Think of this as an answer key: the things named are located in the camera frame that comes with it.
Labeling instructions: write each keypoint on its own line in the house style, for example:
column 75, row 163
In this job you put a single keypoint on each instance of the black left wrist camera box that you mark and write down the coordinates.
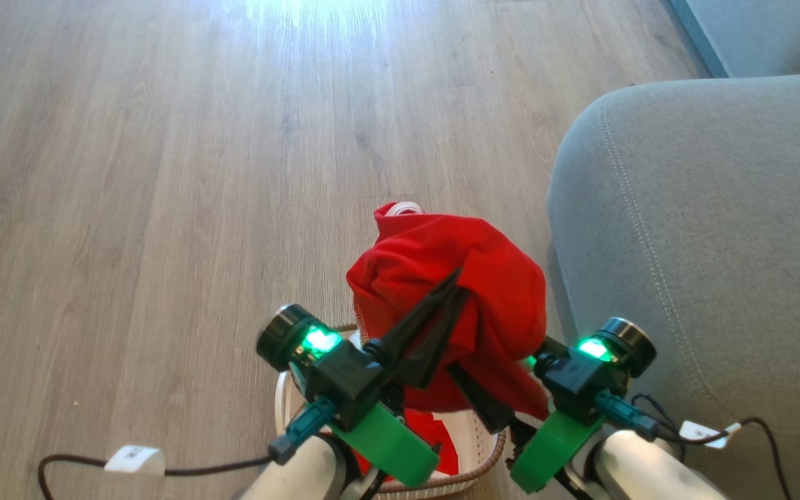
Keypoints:
column 348, row 378

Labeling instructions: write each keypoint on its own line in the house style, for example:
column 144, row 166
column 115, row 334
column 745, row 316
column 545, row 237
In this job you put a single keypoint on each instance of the cream perforated laundry basket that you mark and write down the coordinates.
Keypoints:
column 475, row 444

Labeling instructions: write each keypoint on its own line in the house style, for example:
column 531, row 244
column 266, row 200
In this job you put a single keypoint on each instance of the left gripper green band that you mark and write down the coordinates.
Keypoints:
column 285, row 337

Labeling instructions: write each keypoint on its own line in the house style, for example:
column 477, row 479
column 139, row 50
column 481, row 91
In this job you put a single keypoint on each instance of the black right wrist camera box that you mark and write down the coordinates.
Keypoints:
column 573, row 380

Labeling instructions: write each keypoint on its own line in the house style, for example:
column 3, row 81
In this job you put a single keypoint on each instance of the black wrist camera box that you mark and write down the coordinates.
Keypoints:
column 348, row 378
column 573, row 380

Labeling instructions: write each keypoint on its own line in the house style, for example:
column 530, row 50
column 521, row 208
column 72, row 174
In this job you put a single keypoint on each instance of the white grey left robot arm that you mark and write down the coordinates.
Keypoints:
column 303, row 476

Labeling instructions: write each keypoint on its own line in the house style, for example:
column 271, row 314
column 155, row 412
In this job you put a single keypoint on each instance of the red clothing item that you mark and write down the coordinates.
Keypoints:
column 490, row 292

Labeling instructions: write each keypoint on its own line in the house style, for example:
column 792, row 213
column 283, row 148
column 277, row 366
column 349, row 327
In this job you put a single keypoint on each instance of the grey fabric sofa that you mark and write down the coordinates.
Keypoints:
column 719, row 243

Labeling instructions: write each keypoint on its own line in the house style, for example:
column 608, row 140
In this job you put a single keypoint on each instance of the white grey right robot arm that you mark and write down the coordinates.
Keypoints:
column 643, row 467

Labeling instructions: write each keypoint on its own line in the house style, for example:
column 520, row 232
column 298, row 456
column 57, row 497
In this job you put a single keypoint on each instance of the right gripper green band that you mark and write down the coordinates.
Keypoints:
column 629, row 344

